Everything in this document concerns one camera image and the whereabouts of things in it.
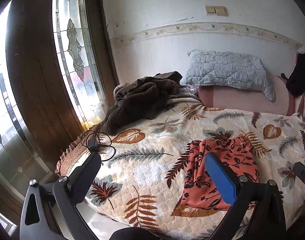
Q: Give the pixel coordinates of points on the grey quilted pillow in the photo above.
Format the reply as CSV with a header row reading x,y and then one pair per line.
x,y
236,70

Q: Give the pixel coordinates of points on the beige wall switch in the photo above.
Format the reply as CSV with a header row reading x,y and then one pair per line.
x,y
216,10

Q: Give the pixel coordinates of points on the leaf-patterned plush blanket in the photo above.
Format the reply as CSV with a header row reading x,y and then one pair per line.
x,y
142,180

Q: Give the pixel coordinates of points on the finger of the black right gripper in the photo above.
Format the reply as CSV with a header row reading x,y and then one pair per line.
x,y
299,170

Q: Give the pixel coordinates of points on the black charger adapter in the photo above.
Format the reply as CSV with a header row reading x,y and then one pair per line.
x,y
93,145

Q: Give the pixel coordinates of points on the black bag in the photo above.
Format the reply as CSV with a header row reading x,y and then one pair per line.
x,y
295,83

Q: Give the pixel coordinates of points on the stained glass window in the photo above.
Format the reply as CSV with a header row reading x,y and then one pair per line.
x,y
76,60

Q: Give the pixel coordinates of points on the pink mattress sheet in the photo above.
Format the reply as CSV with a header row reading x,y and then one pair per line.
x,y
248,100

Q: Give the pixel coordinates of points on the dark brown fleece garment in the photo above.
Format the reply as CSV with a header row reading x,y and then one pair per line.
x,y
143,99

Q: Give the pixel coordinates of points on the orange floral garment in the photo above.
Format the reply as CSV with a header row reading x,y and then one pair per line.
x,y
199,189

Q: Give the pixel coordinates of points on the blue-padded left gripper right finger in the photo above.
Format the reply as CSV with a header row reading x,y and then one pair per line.
x,y
267,220

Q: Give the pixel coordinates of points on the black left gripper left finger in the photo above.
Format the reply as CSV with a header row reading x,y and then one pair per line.
x,y
37,218

